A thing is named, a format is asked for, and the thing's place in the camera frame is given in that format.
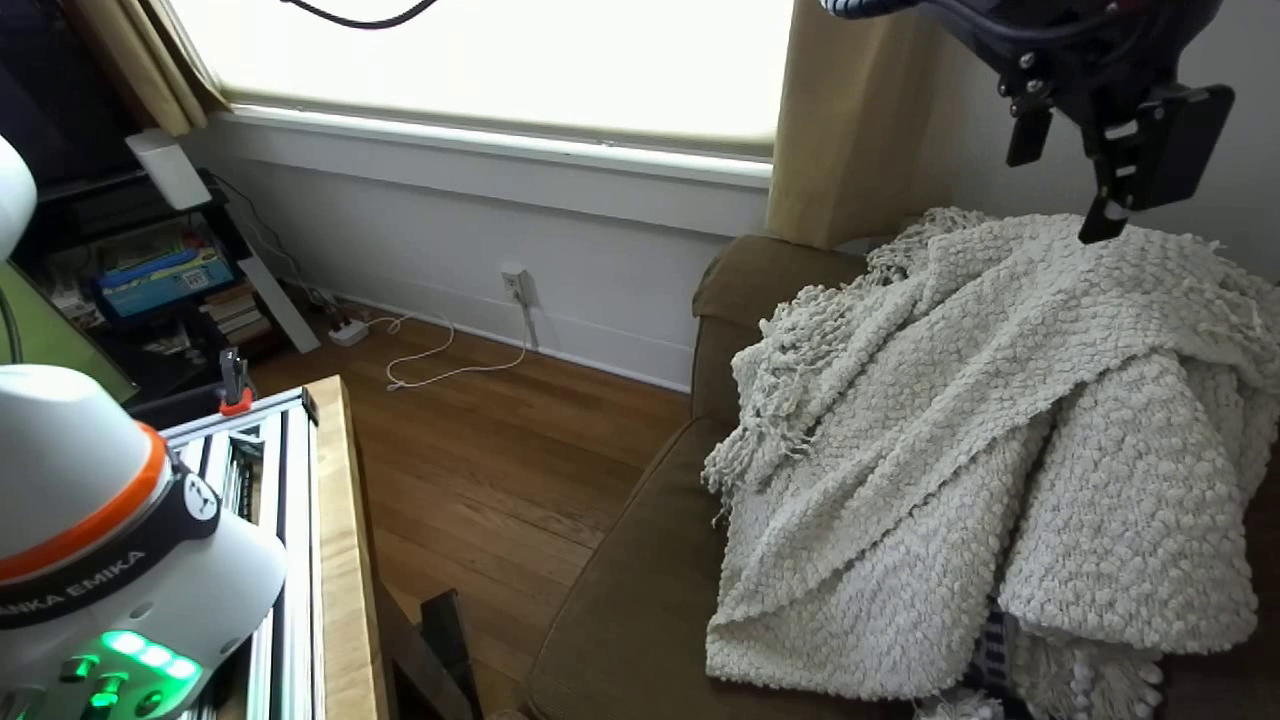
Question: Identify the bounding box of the white flat board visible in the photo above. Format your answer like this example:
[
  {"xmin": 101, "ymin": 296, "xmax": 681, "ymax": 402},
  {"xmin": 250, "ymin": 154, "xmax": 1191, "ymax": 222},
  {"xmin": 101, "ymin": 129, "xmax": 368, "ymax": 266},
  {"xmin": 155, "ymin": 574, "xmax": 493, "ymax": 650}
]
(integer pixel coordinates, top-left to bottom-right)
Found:
[{"xmin": 124, "ymin": 123, "xmax": 222, "ymax": 216}]

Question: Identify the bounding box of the aluminium profile frame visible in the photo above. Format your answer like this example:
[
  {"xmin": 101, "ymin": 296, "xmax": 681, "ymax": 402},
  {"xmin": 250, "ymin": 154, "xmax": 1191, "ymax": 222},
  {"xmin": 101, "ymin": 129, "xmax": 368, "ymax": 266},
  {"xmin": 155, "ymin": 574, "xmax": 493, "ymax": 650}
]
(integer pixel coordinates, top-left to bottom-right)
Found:
[{"xmin": 155, "ymin": 385, "xmax": 329, "ymax": 720}]

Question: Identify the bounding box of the green cloth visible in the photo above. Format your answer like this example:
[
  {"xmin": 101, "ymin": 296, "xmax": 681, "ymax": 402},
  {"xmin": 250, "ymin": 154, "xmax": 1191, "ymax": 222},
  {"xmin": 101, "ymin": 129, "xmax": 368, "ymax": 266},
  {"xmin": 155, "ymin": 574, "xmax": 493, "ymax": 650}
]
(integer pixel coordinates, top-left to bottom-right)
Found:
[{"xmin": 0, "ymin": 261, "xmax": 140, "ymax": 408}]

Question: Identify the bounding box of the blue white patterned pillow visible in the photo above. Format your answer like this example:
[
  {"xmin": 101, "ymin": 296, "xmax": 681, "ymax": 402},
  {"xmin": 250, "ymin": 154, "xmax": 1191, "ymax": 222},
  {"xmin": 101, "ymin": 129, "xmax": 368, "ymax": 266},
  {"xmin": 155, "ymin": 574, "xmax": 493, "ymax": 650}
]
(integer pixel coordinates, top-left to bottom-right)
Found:
[{"xmin": 917, "ymin": 607, "xmax": 1173, "ymax": 720}]

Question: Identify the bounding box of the white wall outlet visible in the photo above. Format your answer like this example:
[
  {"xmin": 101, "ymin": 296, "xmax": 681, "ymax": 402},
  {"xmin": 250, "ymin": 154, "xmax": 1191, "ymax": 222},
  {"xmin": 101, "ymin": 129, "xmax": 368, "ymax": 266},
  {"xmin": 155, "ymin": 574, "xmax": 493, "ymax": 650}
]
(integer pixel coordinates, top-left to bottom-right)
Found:
[{"xmin": 497, "ymin": 261, "xmax": 542, "ymax": 316}]

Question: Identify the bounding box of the white pleated window blind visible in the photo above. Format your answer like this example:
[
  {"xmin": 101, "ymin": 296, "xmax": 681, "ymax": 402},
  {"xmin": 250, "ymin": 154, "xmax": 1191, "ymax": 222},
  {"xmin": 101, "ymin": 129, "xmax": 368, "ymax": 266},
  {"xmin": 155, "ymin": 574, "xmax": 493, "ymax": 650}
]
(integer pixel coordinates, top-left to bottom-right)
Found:
[{"xmin": 164, "ymin": 0, "xmax": 802, "ymax": 154}]

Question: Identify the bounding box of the blue box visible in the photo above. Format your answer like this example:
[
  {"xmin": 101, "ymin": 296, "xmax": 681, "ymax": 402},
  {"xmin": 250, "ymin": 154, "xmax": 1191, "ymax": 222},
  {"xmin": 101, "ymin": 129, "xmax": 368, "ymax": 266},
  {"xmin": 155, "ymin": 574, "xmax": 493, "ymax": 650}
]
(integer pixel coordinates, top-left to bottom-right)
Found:
[{"xmin": 92, "ymin": 240, "xmax": 243, "ymax": 323}]

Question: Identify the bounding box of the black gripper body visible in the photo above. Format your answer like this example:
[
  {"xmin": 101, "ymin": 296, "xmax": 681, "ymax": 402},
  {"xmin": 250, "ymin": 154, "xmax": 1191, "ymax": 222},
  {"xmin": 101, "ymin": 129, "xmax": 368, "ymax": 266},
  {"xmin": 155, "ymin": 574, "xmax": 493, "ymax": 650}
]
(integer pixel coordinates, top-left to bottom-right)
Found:
[{"xmin": 917, "ymin": 0, "xmax": 1223, "ymax": 135}]

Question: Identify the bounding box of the dark storage shelf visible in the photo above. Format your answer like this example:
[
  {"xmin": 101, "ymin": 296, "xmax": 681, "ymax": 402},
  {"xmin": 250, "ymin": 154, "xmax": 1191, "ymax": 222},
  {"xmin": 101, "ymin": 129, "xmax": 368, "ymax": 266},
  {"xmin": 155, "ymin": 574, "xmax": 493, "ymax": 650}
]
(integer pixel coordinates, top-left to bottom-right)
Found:
[{"xmin": 0, "ymin": 0, "xmax": 329, "ymax": 432}]

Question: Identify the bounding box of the white long plank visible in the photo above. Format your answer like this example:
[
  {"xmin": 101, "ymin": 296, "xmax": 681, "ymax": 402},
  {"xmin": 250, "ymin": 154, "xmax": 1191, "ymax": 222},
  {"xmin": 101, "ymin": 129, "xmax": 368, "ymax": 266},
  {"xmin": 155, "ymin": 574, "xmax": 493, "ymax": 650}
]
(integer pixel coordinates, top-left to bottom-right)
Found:
[{"xmin": 231, "ymin": 250, "xmax": 325, "ymax": 361}]

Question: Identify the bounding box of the black stand leg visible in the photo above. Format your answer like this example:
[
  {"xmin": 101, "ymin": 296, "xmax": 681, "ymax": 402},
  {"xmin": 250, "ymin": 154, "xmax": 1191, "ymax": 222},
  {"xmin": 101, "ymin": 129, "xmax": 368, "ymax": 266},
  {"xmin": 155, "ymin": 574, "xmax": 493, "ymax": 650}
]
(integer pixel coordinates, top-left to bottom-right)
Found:
[{"xmin": 375, "ymin": 585, "xmax": 487, "ymax": 720}]

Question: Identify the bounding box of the brown fabric sofa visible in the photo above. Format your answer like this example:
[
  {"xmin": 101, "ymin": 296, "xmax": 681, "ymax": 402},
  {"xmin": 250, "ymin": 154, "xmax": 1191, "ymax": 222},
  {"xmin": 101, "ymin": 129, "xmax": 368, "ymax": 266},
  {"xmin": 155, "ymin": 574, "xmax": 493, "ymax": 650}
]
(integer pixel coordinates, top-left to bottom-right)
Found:
[{"xmin": 512, "ymin": 237, "xmax": 1280, "ymax": 720}]

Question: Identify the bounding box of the white knitted blanket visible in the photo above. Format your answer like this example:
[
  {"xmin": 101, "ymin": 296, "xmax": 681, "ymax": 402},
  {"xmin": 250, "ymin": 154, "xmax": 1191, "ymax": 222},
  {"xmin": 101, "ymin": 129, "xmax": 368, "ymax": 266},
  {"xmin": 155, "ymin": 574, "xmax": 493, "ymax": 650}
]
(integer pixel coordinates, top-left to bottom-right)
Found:
[{"xmin": 700, "ymin": 205, "xmax": 1280, "ymax": 710}]

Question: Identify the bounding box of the black hanging cable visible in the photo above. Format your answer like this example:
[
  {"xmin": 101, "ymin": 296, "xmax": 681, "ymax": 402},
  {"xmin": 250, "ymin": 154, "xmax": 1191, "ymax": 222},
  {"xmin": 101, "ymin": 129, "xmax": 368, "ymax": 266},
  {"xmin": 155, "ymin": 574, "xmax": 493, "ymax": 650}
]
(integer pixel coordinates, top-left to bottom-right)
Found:
[{"xmin": 281, "ymin": 0, "xmax": 440, "ymax": 33}]

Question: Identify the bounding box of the white window frame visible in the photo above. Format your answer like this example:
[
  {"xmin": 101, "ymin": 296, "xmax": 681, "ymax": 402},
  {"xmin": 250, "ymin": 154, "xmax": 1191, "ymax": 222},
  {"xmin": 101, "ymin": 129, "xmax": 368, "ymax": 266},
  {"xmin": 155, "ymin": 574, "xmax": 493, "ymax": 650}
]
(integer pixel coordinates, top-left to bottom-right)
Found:
[{"xmin": 185, "ymin": 93, "xmax": 780, "ymax": 250}]

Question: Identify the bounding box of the white floor cable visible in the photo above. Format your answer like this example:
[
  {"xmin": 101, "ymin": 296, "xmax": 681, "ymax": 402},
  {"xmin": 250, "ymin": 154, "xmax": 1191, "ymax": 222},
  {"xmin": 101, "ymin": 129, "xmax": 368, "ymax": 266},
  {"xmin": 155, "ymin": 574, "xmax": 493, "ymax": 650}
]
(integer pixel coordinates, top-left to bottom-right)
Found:
[{"xmin": 375, "ymin": 293, "xmax": 542, "ymax": 402}]

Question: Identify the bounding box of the red clamp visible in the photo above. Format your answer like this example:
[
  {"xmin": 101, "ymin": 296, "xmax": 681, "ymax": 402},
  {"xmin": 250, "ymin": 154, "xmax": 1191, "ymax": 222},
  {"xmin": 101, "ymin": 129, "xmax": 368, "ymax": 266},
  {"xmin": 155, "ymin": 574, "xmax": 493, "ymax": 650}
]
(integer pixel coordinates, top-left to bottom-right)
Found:
[{"xmin": 217, "ymin": 344, "xmax": 261, "ymax": 419}]

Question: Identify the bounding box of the tan curtain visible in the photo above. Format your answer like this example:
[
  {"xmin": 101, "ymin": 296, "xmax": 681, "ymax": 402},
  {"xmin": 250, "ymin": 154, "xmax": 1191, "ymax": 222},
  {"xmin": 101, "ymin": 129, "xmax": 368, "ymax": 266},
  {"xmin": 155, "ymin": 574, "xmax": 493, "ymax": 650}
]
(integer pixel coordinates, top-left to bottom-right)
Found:
[
  {"xmin": 62, "ymin": 0, "xmax": 231, "ymax": 139},
  {"xmin": 765, "ymin": 0, "xmax": 946, "ymax": 261}
]

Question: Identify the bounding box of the white power strip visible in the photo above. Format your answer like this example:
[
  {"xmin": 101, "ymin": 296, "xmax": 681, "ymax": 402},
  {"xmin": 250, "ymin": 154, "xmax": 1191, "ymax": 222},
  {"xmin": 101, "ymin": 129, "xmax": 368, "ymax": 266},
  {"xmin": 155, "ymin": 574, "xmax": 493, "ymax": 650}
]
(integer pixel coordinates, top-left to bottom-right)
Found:
[{"xmin": 325, "ymin": 311, "xmax": 375, "ymax": 357}]

